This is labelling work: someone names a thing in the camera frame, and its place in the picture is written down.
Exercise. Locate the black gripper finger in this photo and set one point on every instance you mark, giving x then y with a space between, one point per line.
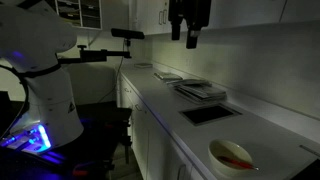
192 39
176 30

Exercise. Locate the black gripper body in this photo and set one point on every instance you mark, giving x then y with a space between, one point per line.
195 13

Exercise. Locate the red utensil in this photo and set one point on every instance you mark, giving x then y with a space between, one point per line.
236 162

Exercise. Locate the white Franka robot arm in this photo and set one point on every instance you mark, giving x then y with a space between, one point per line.
50 100

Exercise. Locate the white ceramic bowl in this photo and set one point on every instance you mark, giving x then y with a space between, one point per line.
221 150

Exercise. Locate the thin grey book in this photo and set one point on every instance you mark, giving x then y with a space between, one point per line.
167 76

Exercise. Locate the stack of grey papers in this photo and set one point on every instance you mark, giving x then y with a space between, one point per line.
200 90

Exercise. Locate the black recessed counter opening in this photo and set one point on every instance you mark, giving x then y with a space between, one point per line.
208 114

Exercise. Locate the white base cabinet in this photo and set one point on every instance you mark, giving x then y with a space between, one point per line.
150 140

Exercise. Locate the black robot cart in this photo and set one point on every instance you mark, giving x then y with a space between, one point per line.
100 133

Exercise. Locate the white upper wall cabinet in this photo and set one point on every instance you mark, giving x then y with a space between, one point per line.
233 11

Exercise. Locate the black bar camera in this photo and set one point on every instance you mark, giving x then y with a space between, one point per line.
127 33

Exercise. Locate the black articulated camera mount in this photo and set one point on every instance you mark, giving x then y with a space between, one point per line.
93 55

